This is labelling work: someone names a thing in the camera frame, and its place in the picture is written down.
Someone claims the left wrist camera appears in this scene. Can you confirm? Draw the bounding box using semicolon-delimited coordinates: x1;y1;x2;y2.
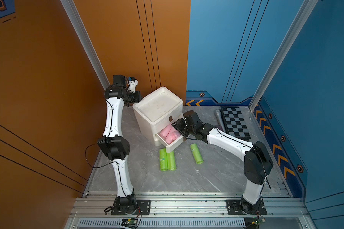
111;75;138;92

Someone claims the aluminium front rail frame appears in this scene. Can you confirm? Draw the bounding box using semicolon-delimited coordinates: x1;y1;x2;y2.
65;191;315;229

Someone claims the green circuit board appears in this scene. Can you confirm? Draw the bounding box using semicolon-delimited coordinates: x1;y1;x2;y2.
251;218;266;228
120;218;139;229

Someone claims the pink trash bag roll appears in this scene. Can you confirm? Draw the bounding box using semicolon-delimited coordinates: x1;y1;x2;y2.
165;136;177;145
159;125;172;139
168;127;180;138

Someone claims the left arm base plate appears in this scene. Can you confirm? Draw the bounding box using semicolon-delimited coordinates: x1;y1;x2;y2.
110;199;151;216

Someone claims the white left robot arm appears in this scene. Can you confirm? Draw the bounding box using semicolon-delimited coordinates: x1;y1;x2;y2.
97;86;140;215

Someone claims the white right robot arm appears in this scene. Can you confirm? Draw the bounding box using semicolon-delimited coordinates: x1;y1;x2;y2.
172;110;274;215

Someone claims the grey microphone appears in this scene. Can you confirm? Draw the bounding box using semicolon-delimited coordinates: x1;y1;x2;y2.
215;109;226;133

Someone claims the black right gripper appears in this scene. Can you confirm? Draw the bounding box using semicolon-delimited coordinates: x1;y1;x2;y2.
170;118;196;137

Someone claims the right green circuit board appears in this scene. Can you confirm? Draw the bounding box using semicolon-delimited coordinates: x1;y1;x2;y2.
251;218;266;228

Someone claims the green trash bag roll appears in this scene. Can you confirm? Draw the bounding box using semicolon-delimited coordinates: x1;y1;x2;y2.
159;148;168;171
190;143;204;165
167;151;176;171

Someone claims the white three-drawer storage box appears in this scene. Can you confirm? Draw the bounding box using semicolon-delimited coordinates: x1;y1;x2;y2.
132;86;184;153

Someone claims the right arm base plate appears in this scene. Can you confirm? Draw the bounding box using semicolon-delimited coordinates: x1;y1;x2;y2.
226;199;267;216

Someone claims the black white checkerboard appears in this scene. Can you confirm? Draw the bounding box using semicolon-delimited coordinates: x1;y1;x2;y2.
220;106;251;141

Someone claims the left green circuit board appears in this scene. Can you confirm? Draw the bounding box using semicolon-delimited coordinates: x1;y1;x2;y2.
120;218;139;229

